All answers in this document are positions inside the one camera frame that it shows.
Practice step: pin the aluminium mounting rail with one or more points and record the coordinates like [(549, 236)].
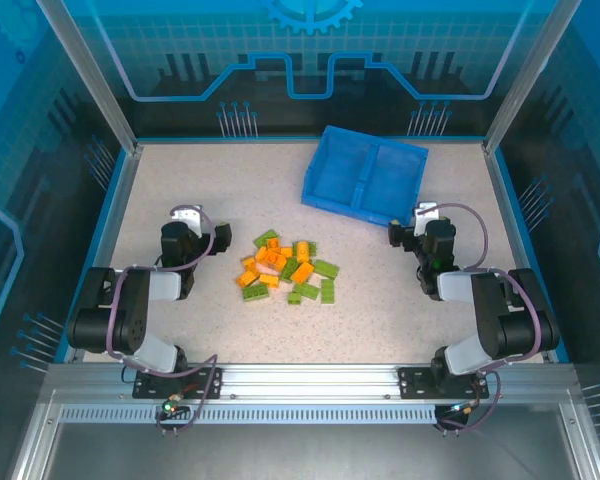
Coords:
[(310, 382)]

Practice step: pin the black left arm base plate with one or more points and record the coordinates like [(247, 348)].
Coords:
[(147, 387)]

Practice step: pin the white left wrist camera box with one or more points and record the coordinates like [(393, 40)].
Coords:
[(187, 218)]

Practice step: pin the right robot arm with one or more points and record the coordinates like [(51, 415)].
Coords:
[(495, 320)]

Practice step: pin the blue two-compartment plastic bin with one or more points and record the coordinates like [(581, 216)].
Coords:
[(340, 165)]

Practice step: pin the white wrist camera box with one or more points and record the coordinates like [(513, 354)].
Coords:
[(426, 210), (187, 218)]

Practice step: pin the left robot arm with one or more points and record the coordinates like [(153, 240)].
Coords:
[(135, 320)]

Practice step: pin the aluminium frame post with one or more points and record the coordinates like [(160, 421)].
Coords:
[(527, 75), (96, 75)]

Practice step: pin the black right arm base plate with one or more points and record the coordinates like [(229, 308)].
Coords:
[(415, 382)]

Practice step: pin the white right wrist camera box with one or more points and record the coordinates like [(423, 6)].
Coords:
[(426, 210)]

